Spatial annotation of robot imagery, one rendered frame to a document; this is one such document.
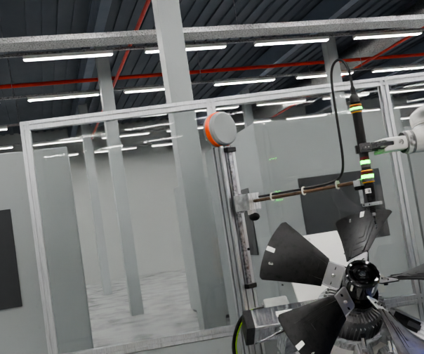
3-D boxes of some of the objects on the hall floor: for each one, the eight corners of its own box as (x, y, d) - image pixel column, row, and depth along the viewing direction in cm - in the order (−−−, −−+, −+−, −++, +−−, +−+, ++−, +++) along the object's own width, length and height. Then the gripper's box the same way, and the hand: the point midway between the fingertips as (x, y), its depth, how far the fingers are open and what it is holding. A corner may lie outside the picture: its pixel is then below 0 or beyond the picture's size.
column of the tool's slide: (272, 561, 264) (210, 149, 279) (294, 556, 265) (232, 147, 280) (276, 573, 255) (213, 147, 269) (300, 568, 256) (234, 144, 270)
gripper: (394, 135, 231) (347, 142, 228) (413, 128, 214) (363, 135, 212) (398, 155, 230) (351, 161, 228) (418, 149, 214) (368, 156, 211)
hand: (362, 148), depth 220 cm, fingers closed on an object, 4 cm apart
